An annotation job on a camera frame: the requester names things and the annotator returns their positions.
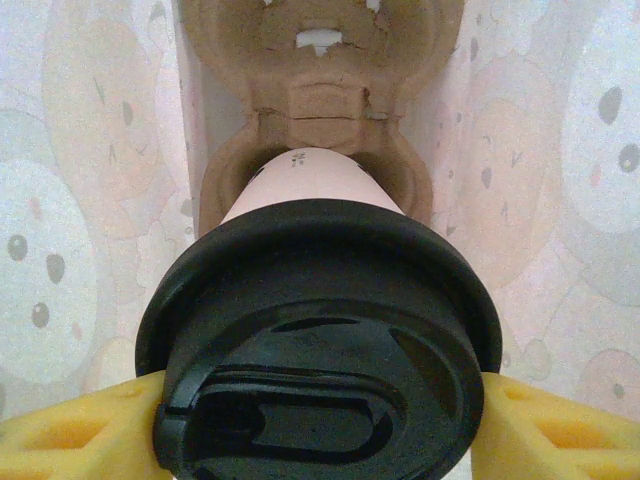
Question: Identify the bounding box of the white coffee cup black lid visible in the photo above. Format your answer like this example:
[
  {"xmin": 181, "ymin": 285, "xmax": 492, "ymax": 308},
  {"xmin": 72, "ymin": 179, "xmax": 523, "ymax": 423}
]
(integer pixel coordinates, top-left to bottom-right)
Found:
[{"xmin": 133, "ymin": 147, "xmax": 503, "ymax": 480}]

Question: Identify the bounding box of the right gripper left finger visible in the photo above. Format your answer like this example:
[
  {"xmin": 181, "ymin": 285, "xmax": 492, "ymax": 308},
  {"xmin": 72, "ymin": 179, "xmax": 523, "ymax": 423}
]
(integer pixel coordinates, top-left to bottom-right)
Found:
[{"xmin": 0, "ymin": 372, "xmax": 169, "ymax": 480}]

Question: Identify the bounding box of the brown pulp cup carrier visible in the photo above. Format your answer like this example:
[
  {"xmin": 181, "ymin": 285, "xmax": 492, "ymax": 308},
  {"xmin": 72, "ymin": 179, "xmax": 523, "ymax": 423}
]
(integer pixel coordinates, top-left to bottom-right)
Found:
[{"xmin": 174, "ymin": 0, "xmax": 464, "ymax": 244}]

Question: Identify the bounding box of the printed paper gift bag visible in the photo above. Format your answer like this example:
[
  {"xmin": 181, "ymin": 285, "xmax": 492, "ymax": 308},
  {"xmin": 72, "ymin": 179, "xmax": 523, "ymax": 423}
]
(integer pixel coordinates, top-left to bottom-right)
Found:
[{"xmin": 0, "ymin": 0, "xmax": 640, "ymax": 480}]

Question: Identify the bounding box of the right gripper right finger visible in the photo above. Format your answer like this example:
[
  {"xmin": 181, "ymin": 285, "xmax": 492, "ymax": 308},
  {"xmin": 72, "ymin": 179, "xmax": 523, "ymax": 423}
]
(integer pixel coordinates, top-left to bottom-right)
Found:
[{"xmin": 469, "ymin": 373, "xmax": 640, "ymax": 480}]

